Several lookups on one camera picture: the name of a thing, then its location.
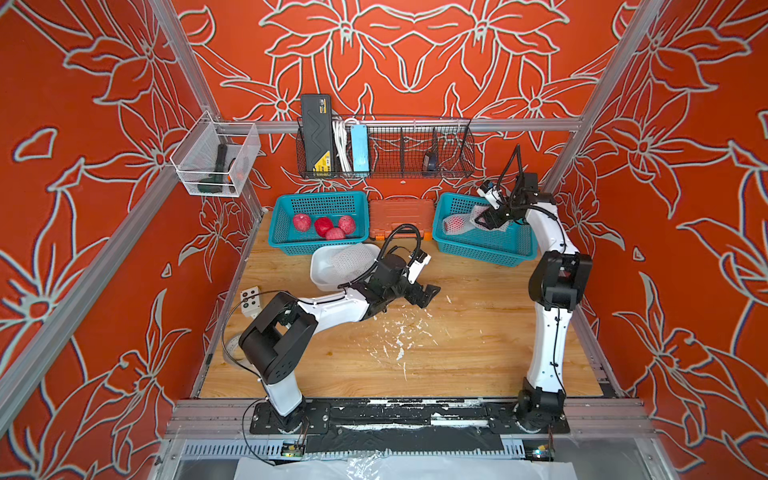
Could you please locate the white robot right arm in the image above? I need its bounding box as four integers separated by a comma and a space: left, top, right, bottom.
476, 173, 593, 433

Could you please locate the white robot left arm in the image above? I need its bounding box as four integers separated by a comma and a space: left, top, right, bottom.
239, 250, 440, 420

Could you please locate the teal basket with netted apples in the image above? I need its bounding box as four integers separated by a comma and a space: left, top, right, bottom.
432, 193, 538, 267

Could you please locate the white plastic tray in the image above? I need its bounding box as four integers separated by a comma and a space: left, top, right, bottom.
310, 245, 351, 292

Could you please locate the orange plastic tool case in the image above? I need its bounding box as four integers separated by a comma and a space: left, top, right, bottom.
369, 198, 435, 240

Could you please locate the teal empty basket left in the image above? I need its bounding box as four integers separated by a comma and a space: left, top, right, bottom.
268, 191, 370, 256

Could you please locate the light blue flat box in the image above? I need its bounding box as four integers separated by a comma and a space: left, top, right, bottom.
350, 124, 370, 174

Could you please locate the white button control box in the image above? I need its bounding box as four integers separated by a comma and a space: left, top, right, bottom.
240, 287, 262, 319

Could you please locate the clear tape roll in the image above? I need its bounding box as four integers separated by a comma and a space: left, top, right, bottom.
222, 349, 253, 373

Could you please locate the black box with yellow label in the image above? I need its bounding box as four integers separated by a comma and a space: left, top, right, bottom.
300, 94, 335, 176

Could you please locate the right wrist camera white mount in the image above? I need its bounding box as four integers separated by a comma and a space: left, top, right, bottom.
477, 180, 505, 210

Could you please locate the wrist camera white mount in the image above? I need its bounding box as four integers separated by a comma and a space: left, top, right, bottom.
477, 180, 505, 210
406, 250, 431, 284

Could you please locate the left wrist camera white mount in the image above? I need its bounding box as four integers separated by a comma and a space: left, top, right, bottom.
406, 250, 431, 284

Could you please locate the black wire wall basket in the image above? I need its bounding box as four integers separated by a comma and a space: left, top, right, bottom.
296, 114, 476, 180

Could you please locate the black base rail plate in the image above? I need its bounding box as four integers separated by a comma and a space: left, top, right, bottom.
244, 398, 570, 455

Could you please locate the white coiled cable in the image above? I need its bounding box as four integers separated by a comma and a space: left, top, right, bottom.
331, 118, 355, 175

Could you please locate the dark green tool handle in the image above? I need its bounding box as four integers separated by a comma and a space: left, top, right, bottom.
198, 143, 227, 194

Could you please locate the clear acrylic wall box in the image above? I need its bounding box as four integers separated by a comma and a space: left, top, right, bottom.
171, 111, 261, 198

